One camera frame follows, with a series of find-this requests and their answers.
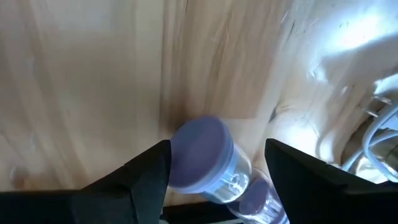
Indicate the white power adapter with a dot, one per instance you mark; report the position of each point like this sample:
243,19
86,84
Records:
388,90

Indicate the pale lavender cap hourglass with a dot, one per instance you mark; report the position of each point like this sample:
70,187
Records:
199,152

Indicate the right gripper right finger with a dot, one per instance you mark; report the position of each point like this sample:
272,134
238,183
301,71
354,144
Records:
326,199

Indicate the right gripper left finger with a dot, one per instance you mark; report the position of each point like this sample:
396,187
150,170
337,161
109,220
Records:
109,202

